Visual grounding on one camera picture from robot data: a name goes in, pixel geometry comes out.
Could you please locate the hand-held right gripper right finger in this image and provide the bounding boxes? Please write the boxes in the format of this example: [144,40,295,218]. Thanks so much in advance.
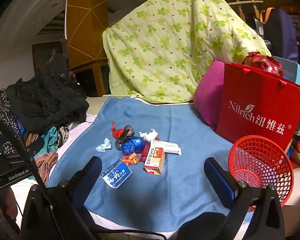
[204,157,287,240]

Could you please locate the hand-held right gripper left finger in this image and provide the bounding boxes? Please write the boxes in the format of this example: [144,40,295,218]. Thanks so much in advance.
[20,156,103,240]

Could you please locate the blue white toothpaste box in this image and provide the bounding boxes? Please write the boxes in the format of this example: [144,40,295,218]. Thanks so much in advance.
[100,159,133,188]

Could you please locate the red plastic basket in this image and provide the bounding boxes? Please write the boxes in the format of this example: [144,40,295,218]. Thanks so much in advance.
[228,135,295,208]

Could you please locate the bright red plastic bag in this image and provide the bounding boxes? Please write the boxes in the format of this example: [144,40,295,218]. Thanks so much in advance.
[111,122,127,139]

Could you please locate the blue plastic bag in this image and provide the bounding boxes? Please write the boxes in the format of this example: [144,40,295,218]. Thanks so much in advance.
[121,136,147,155]

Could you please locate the black plastic bag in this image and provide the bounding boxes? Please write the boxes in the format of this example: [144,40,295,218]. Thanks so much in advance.
[114,125,142,151]

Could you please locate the red yellow medicine box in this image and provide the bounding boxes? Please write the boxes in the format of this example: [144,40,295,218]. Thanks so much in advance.
[143,144,166,175]

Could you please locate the light blue crumpled tissue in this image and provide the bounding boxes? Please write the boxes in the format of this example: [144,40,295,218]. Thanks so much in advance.
[95,138,112,153]

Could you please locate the brown cloth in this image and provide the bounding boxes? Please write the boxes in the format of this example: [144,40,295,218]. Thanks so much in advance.
[36,151,58,183]

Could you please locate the orange candy wrapper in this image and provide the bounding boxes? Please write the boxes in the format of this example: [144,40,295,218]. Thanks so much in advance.
[120,152,139,166]

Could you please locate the teal cloth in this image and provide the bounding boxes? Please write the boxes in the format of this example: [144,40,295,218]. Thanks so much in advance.
[41,126,59,153]

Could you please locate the blue towel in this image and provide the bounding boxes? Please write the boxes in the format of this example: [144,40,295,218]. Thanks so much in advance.
[47,96,250,233]

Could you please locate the long white box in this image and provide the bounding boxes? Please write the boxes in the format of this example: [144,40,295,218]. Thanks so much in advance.
[150,139,182,156]

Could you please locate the black white dotted garment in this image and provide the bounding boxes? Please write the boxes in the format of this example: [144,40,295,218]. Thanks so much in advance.
[0,89,28,155]

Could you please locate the white crumpled tissue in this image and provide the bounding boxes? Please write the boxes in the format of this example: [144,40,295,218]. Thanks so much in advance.
[139,128,157,142]

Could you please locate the black clothing pile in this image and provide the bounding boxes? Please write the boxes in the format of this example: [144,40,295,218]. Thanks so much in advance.
[6,74,89,135]

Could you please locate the magenta pillow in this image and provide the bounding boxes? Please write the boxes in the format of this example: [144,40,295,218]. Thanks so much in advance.
[193,59,227,130]

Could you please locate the red paper gift bag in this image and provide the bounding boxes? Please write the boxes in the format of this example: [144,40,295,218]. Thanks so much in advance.
[216,62,300,153]

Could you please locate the dark red plastic bag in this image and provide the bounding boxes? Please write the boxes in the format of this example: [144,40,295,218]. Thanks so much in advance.
[242,52,283,77]

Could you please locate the light blue cardboard box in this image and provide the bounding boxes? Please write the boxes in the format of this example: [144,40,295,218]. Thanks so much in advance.
[274,56,300,92]

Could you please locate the green floral quilt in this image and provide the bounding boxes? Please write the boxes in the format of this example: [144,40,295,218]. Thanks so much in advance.
[102,0,272,103]

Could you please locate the black cable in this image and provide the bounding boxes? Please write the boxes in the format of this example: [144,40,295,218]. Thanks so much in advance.
[0,115,95,240]

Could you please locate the dark blue bag orange handles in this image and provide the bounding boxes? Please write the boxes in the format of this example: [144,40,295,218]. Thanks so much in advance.
[259,7,299,63]

